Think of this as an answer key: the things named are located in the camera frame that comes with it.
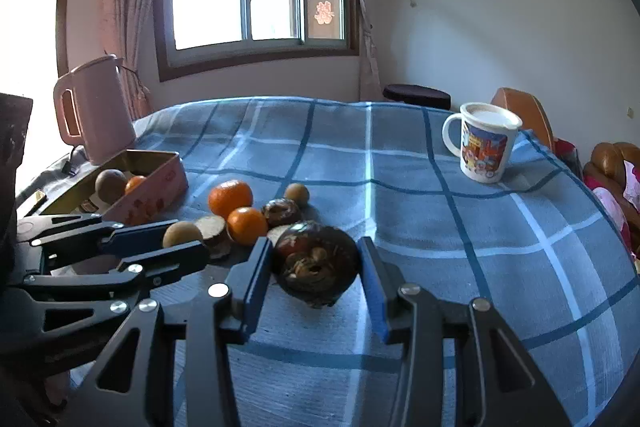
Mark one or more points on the dark round stool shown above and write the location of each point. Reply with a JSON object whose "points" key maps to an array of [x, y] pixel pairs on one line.
{"points": [[417, 95]]}

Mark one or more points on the blue plaid tablecloth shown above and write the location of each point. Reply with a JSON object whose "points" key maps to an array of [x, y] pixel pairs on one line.
{"points": [[538, 245]]}

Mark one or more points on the brown passion fruit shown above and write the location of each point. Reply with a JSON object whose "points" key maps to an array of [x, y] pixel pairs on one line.
{"points": [[110, 185]]}

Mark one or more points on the dark mangosteen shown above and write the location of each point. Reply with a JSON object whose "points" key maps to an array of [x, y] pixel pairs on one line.
{"points": [[281, 211], [315, 263]]}

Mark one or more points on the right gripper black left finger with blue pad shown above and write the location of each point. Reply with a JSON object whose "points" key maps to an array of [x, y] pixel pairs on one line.
{"points": [[131, 382]]}

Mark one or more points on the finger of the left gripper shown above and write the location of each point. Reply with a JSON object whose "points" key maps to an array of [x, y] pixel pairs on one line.
{"points": [[85, 236], [137, 273]]}

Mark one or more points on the pink electric kettle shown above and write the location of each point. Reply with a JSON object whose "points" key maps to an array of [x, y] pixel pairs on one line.
{"points": [[92, 111]]}

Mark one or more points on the orange wooden chair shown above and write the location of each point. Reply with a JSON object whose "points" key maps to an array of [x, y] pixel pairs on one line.
{"points": [[530, 110]]}

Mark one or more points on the large orange mandarin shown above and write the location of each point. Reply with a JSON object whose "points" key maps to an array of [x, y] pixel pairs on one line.
{"points": [[133, 183]]}

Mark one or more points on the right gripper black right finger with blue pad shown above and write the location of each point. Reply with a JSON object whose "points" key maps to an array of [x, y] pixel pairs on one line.
{"points": [[497, 381]]}

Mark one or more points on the white printed mug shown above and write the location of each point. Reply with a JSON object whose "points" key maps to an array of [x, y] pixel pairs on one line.
{"points": [[482, 136]]}

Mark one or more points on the pink floral cloth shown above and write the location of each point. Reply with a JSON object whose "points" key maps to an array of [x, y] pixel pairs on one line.
{"points": [[621, 201]]}

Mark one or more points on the pink metal tin box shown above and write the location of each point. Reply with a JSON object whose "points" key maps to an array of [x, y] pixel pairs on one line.
{"points": [[165, 182]]}

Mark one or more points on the tan longan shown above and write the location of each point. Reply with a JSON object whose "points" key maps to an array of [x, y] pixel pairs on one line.
{"points": [[298, 193], [181, 232]]}

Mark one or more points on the brown leather sofa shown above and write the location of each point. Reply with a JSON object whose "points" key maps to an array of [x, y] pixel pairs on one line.
{"points": [[609, 158]]}

